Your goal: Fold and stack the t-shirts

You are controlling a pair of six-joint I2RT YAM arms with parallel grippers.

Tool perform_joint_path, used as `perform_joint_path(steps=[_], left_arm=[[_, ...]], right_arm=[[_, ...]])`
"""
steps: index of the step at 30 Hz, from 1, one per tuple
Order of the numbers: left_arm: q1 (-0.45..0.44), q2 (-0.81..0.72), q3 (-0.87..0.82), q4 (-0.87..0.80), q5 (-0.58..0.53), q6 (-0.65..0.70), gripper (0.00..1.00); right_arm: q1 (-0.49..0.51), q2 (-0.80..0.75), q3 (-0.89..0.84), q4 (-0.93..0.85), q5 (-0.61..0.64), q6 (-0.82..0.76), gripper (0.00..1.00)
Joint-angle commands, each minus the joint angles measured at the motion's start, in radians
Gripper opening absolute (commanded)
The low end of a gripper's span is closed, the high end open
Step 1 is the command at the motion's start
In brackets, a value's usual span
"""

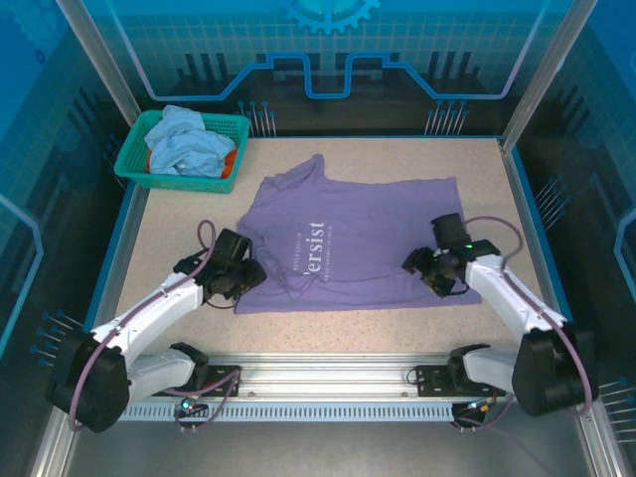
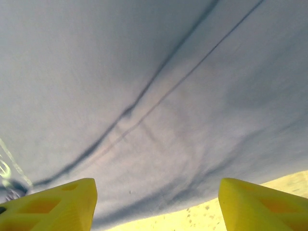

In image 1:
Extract aluminium mounting rail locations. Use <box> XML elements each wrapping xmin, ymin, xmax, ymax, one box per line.
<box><xmin>64</xmin><ymin>352</ymin><xmax>597</xmax><ymax>398</ymax></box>

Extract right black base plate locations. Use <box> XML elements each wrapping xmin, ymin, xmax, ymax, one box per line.
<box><xmin>414</xmin><ymin>365</ymin><xmax>508</xmax><ymax>398</ymax></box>

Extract slotted grey cable duct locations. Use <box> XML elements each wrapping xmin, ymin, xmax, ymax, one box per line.
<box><xmin>118</xmin><ymin>402</ymin><xmax>456</xmax><ymax>423</ymax></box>

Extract light blue t-shirt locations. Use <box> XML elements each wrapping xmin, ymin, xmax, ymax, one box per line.
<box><xmin>143</xmin><ymin>104</ymin><xmax>238</xmax><ymax>179</ymax></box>

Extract purple t-shirt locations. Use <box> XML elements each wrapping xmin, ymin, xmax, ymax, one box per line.
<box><xmin>234</xmin><ymin>153</ymin><xmax>482</xmax><ymax>315</ymax></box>

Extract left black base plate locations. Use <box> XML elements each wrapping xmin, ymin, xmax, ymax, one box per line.
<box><xmin>151</xmin><ymin>365</ymin><xmax>243</xmax><ymax>398</ymax></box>

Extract metal lower shelf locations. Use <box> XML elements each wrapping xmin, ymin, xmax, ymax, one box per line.
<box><xmin>29</xmin><ymin>387</ymin><xmax>627</xmax><ymax>477</ymax></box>

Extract orange garment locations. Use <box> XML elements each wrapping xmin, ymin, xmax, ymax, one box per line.
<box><xmin>146</xmin><ymin>148</ymin><xmax>240</xmax><ymax>179</ymax></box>

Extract teal plastic basket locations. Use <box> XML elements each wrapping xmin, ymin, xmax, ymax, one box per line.
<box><xmin>113</xmin><ymin>109</ymin><xmax>251</xmax><ymax>194</ymax></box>

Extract aluminium frame post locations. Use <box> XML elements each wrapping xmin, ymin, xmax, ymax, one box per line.
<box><xmin>500</xmin><ymin>0</ymin><xmax>597</xmax><ymax>153</ymax></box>
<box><xmin>54</xmin><ymin>0</ymin><xmax>143</xmax><ymax>119</ymax></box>

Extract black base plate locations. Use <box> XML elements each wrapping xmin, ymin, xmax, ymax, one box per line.
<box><xmin>151</xmin><ymin>365</ymin><xmax>243</xmax><ymax>398</ymax></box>
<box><xmin>414</xmin><ymin>365</ymin><xmax>508</xmax><ymax>398</ymax></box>

